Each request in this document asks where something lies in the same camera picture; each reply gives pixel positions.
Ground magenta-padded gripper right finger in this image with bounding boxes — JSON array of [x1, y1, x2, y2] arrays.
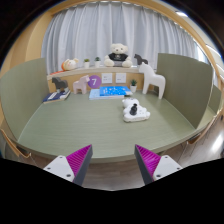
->
[[134, 144, 184, 186]]

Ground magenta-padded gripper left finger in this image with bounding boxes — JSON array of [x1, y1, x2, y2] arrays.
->
[[43, 144, 94, 187]]

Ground small black charger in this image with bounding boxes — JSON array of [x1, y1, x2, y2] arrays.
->
[[129, 103, 139, 116]]

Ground white bear-shaped power strip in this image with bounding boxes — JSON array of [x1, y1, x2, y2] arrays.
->
[[121, 97, 151, 123]]

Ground dark book stack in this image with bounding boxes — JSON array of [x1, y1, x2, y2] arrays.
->
[[42, 89, 72, 104]]

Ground light blue book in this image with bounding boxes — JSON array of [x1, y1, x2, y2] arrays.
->
[[88, 88, 125, 101]]

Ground green desk partition panel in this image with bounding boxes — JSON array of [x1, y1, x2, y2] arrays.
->
[[0, 57, 51, 141], [208, 84, 223, 114], [156, 52, 214, 130]]

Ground dark grey horse figure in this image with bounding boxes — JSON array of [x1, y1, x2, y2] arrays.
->
[[51, 76, 70, 94]]

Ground pink horse figure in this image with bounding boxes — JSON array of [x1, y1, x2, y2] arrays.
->
[[72, 74, 91, 95]]

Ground large white horse figure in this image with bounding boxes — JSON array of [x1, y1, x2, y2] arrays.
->
[[138, 62, 167, 100]]

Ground round purple sign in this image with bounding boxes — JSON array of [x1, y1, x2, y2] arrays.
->
[[87, 75, 102, 90]]

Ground round orange-white plush toy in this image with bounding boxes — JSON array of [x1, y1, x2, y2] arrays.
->
[[61, 57, 80, 72]]

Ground wooden window ledge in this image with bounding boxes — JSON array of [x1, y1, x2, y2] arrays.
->
[[46, 65, 141, 81]]

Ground black horse figure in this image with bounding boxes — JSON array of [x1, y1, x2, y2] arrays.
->
[[133, 53, 149, 66]]

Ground white teddy bear plush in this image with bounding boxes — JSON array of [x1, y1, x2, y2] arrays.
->
[[103, 43, 134, 69]]

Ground light grey curtain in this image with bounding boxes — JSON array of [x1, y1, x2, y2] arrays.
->
[[40, 1, 201, 75]]

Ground ceiling lights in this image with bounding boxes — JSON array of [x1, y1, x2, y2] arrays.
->
[[174, 9, 190, 19]]

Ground white wall socket plate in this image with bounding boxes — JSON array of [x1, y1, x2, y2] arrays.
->
[[115, 72, 127, 84], [101, 72, 113, 84]]

